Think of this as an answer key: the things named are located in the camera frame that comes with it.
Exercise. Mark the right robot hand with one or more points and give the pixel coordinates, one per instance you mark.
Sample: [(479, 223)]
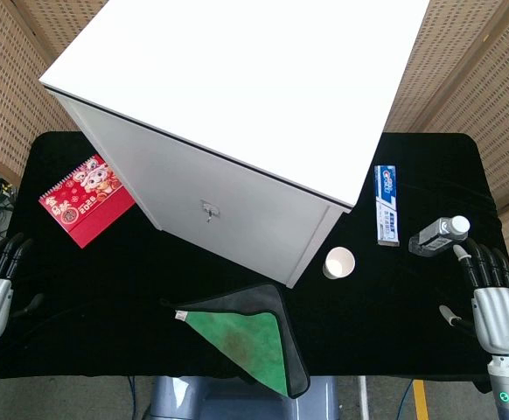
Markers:
[(497, 312)]

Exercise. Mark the green cloth with dark border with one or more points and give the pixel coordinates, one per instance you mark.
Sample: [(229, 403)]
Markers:
[(254, 332)]

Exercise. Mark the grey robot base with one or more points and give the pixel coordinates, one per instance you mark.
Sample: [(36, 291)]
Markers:
[(219, 400)]

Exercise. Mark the black tablecloth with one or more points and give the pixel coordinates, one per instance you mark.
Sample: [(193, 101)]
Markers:
[(106, 284)]

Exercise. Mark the white cabinet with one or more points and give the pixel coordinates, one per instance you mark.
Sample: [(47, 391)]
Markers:
[(237, 122)]

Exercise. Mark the clear bottle with white cap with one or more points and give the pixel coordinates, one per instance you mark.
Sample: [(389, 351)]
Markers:
[(438, 236)]

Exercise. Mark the red desk calendar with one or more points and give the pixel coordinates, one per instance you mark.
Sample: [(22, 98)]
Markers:
[(86, 199)]

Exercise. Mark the blue white toothpaste box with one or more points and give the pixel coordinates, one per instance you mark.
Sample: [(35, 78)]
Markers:
[(386, 205)]

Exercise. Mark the white paper cup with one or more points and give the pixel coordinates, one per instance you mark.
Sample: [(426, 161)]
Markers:
[(339, 262)]

